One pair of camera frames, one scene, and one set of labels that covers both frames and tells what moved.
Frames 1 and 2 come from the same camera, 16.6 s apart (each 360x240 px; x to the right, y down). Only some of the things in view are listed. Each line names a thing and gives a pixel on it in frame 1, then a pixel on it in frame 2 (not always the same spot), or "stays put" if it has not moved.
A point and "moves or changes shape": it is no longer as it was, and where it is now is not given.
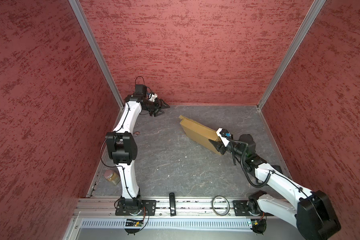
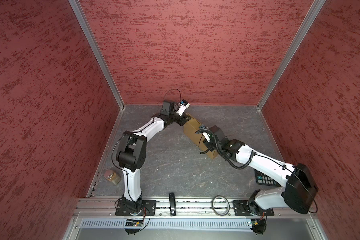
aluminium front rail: [185, 207] stays put
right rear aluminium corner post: [316, 7] stays put
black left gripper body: [152, 106] to [175, 117]
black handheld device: [172, 204] stays put
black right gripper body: [232, 147] to [212, 146]
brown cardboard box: [200, 133] moves or changes shape
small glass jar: [112, 177] stays put
